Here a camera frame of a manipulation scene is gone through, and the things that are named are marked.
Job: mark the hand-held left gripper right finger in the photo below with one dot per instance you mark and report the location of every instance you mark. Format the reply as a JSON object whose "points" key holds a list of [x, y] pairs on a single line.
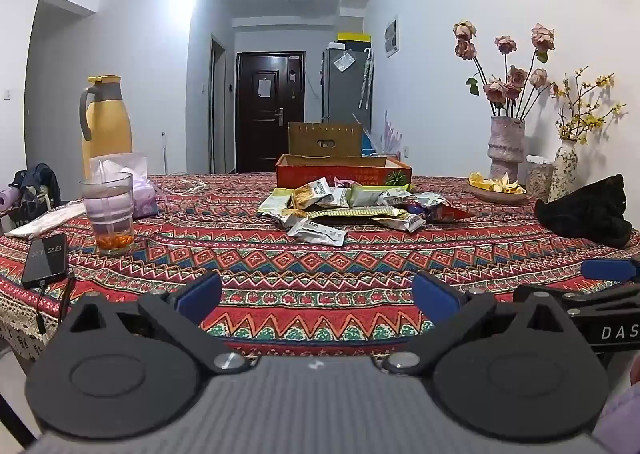
{"points": [[435, 295]]}

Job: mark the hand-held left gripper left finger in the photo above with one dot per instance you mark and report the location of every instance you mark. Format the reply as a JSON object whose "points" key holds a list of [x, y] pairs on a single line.
{"points": [[202, 291]]}

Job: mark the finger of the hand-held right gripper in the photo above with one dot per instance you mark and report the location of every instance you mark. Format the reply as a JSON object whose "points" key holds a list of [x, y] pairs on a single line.
{"points": [[595, 295], [610, 269]]}

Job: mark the red cardboard box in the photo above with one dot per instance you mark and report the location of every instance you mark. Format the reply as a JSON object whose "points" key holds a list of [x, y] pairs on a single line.
{"points": [[350, 176]]}

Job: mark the pile of snack packets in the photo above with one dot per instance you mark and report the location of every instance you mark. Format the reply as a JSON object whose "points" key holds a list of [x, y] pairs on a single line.
{"points": [[320, 194]]}

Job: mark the person's right forearm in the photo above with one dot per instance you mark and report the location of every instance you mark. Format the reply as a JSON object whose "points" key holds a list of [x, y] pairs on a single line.
{"points": [[625, 414]]}

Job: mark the black cloth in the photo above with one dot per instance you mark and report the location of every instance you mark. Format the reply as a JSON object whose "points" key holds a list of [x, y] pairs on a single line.
{"points": [[585, 219]]}

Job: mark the small floral vase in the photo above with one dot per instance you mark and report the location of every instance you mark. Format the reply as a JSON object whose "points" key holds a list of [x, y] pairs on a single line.
{"points": [[562, 174]]}

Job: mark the purple tissue pack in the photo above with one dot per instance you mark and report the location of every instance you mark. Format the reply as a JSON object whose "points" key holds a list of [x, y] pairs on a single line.
{"points": [[145, 199]]}

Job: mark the clear storage jar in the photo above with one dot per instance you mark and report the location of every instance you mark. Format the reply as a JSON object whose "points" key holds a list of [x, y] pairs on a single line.
{"points": [[539, 179]]}

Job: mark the brown plate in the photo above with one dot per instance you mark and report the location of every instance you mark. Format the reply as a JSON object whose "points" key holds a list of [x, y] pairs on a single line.
{"points": [[500, 199]]}

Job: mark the glass cup with water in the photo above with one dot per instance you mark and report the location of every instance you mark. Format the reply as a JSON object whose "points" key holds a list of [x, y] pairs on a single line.
{"points": [[107, 214]]}

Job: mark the white pole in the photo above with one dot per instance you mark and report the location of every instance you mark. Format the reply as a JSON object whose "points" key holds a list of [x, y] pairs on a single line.
{"points": [[164, 154]]}

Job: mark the yellow flower branches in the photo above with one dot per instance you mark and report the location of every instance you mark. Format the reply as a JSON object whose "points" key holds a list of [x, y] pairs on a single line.
{"points": [[590, 121]]}

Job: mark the tall pink ceramic vase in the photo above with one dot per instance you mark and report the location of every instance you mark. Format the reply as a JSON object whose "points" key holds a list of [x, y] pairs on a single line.
{"points": [[506, 149]]}

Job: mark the black smartphone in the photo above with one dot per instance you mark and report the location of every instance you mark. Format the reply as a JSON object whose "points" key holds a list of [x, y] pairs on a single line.
{"points": [[45, 259]]}

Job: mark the dark entrance door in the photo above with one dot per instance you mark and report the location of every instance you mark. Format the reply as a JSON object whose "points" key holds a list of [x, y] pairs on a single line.
{"points": [[270, 134]]}

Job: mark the white folded cloth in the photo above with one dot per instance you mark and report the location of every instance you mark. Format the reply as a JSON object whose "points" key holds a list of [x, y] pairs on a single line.
{"points": [[45, 224]]}

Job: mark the dark side door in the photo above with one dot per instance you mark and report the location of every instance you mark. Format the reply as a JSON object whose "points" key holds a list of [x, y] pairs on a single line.
{"points": [[218, 109]]}

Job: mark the yellow thermos jug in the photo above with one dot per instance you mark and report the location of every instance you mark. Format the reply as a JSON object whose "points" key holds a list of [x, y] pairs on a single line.
{"points": [[107, 134]]}

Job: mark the dark backpack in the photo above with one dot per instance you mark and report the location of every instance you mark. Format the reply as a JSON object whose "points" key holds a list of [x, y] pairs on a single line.
{"points": [[37, 189]]}

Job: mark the grey refrigerator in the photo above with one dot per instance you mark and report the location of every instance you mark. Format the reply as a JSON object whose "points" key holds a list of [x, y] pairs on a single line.
{"points": [[345, 99]]}

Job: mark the purple rolled mat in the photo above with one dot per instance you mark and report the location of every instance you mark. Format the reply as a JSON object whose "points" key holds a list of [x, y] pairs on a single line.
{"points": [[7, 199]]}

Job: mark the hanging white umbrella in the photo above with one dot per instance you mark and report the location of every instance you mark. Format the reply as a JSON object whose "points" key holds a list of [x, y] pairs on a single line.
{"points": [[365, 84]]}

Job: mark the white paper sheet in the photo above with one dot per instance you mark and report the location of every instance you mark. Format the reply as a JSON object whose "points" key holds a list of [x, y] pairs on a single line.
{"points": [[344, 62]]}

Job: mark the yellow box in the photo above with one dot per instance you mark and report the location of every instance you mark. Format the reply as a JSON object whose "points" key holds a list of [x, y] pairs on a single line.
{"points": [[355, 39]]}

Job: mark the wall picture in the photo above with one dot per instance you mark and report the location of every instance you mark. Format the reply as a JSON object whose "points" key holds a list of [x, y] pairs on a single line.
{"points": [[392, 36]]}

